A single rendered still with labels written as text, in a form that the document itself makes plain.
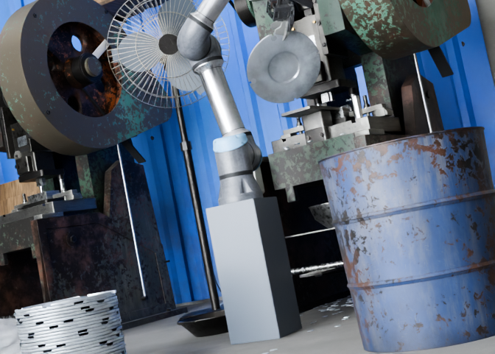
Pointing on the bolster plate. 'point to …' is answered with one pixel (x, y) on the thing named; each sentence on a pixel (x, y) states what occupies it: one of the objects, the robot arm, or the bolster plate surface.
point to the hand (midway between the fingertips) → (284, 36)
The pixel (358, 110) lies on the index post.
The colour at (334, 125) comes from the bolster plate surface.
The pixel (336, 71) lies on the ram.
